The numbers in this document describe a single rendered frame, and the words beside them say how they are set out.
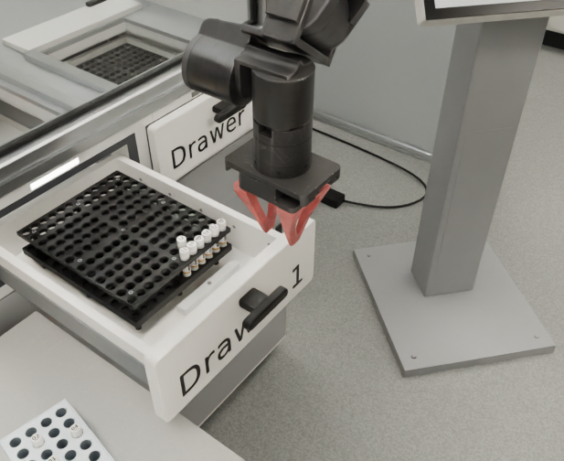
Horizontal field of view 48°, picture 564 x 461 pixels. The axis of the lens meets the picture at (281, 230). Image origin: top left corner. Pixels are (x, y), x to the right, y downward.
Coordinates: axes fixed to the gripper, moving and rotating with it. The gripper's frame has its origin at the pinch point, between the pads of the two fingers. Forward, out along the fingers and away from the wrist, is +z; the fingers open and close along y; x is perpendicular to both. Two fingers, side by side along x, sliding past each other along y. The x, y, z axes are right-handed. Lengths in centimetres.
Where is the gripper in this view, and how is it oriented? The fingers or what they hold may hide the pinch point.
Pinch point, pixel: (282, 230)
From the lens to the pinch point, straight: 69.5
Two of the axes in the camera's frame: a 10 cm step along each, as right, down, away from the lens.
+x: -6.1, 5.2, -6.0
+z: -0.1, 7.5, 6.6
